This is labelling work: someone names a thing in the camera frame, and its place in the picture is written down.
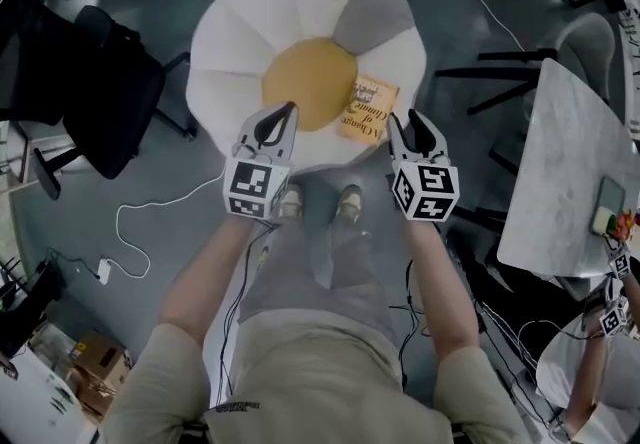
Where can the black office chair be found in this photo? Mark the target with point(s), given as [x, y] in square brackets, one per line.
[75, 97]

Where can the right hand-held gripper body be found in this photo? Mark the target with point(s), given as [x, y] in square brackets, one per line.
[425, 192]

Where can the brown cardboard box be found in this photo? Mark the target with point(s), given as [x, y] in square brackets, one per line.
[102, 362]

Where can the person's grey shorts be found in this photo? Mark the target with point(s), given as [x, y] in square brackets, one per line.
[320, 272]

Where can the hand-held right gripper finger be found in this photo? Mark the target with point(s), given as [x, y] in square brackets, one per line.
[396, 142]
[425, 132]

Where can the black metal table frame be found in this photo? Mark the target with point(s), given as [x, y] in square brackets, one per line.
[500, 57]

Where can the orange flower bunch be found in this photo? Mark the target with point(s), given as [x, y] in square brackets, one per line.
[622, 224]

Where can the person's left forearm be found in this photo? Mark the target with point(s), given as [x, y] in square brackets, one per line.
[210, 277]

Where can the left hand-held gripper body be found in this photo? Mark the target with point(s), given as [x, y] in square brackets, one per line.
[252, 184]

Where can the green phone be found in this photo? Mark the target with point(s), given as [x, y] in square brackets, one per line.
[609, 204]

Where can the person's beige shirt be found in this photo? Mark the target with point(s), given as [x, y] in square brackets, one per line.
[320, 382]

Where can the person's left shoe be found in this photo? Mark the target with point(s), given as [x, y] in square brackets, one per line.
[291, 202]

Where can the white power adapter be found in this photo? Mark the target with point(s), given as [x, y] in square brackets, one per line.
[105, 270]

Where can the white egg-shaped cushion seat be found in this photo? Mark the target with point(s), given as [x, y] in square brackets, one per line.
[240, 42]

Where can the person's right shoe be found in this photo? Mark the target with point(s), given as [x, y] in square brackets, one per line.
[350, 202]

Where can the grey shell chair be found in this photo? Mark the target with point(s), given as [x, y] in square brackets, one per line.
[585, 52]

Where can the person's shoe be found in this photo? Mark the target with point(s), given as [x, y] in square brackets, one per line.
[350, 202]
[291, 202]

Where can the yellow book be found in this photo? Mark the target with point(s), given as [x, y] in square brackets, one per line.
[367, 109]

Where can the grey marble table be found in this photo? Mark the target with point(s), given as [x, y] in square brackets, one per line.
[560, 157]

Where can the white round table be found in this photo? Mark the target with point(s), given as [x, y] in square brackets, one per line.
[625, 367]

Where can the person's right forearm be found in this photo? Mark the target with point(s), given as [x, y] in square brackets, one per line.
[440, 282]

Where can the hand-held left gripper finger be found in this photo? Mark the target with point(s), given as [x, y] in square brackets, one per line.
[290, 137]
[252, 122]

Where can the another person's forearm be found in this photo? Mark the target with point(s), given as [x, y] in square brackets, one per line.
[585, 382]

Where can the white desk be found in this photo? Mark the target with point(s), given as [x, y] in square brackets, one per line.
[30, 397]

